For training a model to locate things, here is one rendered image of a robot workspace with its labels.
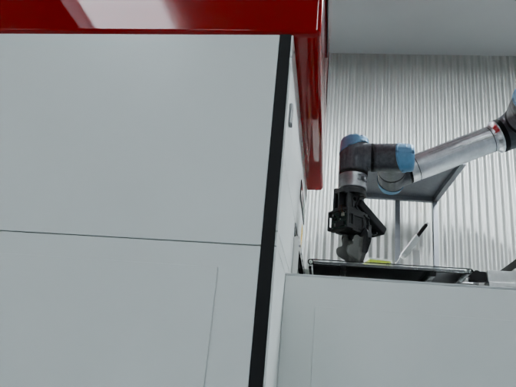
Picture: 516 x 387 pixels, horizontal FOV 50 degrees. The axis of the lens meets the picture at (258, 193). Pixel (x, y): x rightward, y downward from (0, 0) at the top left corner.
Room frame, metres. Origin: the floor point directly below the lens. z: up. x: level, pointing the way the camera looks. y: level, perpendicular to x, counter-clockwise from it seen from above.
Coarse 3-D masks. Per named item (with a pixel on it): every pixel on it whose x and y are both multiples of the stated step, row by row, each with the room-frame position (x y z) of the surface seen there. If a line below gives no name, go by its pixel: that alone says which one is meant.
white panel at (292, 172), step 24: (288, 48) 0.85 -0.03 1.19; (288, 72) 0.85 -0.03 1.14; (288, 96) 0.85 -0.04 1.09; (288, 120) 0.87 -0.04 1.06; (288, 144) 0.91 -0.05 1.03; (288, 168) 0.94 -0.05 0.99; (288, 192) 0.98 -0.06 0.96; (264, 216) 0.85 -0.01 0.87; (288, 216) 1.02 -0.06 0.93; (264, 240) 0.85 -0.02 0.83; (288, 240) 1.06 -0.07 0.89; (288, 264) 1.10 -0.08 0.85
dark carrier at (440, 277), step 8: (320, 272) 1.35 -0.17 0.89; (328, 272) 1.34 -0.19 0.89; (336, 272) 1.33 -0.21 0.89; (352, 272) 1.31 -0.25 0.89; (360, 272) 1.31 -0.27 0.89; (368, 272) 1.30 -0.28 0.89; (376, 272) 1.29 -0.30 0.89; (384, 272) 1.28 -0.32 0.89; (392, 272) 1.27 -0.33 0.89; (400, 272) 1.27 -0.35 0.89; (408, 272) 1.26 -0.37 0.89; (416, 272) 1.25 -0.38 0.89; (424, 272) 1.24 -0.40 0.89; (408, 280) 1.35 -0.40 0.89; (416, 280) 1.34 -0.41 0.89; (432, 280) 1.32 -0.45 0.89; (440, 280) 1.32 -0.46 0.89; (448, 280) 1.31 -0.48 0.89
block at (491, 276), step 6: (492, 270) 1.22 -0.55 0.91; (498, 270) 1.22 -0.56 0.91; (486, 276) 1.23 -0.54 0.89; (492, 276) 1.22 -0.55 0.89; (498, 276) 1.22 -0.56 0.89; (504, 276) 1.21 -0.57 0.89; (510, 276) 1.21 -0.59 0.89; (486, 282) 1.23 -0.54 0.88; (504, 282) 1.21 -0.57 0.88; (510, 282) 1.21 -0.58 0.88
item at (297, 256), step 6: (294, 240) 1.21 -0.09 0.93; (294, 246) 1.21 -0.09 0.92; (300, 246) 1.28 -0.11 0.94; (294, 252) 1.21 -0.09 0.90; (300, 252) 1.30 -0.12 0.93; (294, 258) 1.21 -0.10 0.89; (300, 258) 1.32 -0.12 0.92; (294, 264) 1.21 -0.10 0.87; (300, 264) 1.39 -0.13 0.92; (294, 270) 1.21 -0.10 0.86; (300, 270) 1.46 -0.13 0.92
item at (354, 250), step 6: (354, 240) 1.32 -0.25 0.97; (360, 240) 1.33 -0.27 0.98; (348, 246) 1.31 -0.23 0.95; (354, 246) 1.32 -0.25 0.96; (360, 246) 1.33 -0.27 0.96; (348, 252) 1.31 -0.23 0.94; (354, 252) 1.32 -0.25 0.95; (360, 252) 1.33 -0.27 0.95; (354, 258) 1.32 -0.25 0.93; (360, 258) 1.33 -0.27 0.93
